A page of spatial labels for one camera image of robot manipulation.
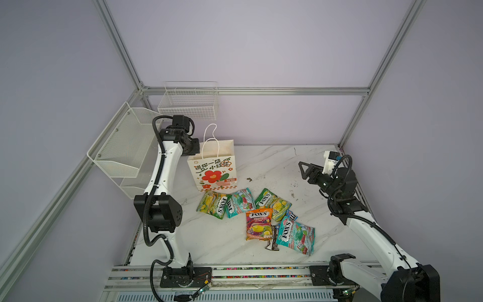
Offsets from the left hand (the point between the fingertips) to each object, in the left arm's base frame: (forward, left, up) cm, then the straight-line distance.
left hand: (191, 151), depth 84 cm
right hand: (-9, -49, +3) cm, 50 cm away
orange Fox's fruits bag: (-26, -31, -21) cm, 46 cm away
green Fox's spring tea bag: (-12, -37, -22) cm, 45 cm away
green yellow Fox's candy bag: (-15, -8, -21) cm, 28 cm away
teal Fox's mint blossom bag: (-14, -22, -22) cm, 34 cm away
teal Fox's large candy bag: (-31, -48, -21) cm, 61 cm away
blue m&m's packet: (-21, -47, -22) cm, 56 cm away
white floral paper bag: (-5, -10, -7) cm, 13 cm away
